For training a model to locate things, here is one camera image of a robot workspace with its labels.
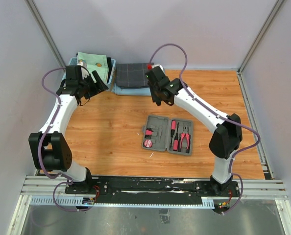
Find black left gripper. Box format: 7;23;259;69
79;70;108;100

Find grey plastic tool case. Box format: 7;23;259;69
142;115;194;156

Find pink hex key set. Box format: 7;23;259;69
145;128;153;139

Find pink black pliers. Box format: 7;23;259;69
178;126;190;153

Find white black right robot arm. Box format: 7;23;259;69
145;64;243;196

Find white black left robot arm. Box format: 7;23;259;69
28;61;108;194

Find light blue folded cloth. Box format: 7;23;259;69
112;75;151;96

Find mint patterned cloth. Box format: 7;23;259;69
77;52;108;82

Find black cloth in basket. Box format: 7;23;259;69
107;57;112;83

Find dark grey checked cloth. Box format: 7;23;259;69
115;63;148;89

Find blue plastic basket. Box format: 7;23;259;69
62;57;116;92

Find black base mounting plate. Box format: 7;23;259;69
65;176;240;206

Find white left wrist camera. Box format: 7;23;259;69
77;62;88;71

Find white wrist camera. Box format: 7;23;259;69
152;64;164;71
77;62;88;71

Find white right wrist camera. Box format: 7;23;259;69
152;64;164;71

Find aluminium frame rail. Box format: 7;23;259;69
20;176;288;200

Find blue slotted cable duct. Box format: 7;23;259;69
29;195;215;209

